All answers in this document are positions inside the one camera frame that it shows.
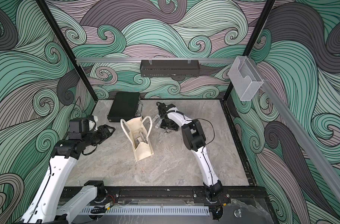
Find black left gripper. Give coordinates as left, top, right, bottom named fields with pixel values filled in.
left=82, top=124, right=115, bottom=147

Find black wall tray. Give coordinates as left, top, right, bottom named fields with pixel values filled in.
left=140, top=60, right=200, bottom=78

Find black enclosure corner post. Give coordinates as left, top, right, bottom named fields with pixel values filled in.
left=223, top=1, right=275, bottom=102

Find cream canvas tote bag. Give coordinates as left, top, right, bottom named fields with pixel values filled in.
left=120, top=116, right=154, bottom=161

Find black left corner post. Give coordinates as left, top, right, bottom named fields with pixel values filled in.
left=35, top=0, right=98, bottom=103

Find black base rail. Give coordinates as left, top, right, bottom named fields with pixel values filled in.
left=60, top=186, right=269, bottom=205

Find white slotted cable duct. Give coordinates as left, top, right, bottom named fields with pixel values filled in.
left=77, top=205, right=210, bottom=217

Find aluminium rail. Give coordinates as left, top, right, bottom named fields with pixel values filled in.
left=75, top=57, right=235, bottom=64
left=249, top=59, right=340, bottom=203

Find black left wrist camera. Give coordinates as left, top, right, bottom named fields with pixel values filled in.
left=68, top=115, right=98, bottom=140

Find aluminium right rail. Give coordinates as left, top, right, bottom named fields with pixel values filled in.
left=249, top=59, right=340, bottom=203

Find clear acrylic wall holder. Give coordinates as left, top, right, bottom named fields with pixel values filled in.
left=228, top=56, right=263, bottom=101

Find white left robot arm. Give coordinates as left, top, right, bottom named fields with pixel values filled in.
left=20, top=125, right=116, bottom=224

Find aluminium back rail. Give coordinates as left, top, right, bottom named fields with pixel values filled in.
left=75, top=57, right=235, bottom=64

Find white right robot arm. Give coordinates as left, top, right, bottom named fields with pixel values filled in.
left=156, top=102, right=223, bottom=203

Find clear compass case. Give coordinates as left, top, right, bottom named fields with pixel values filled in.
left=134, top=132, right=148, bottom=146

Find black case with latches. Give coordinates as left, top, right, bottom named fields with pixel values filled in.
left=107, top=92, right=144, bottom=122

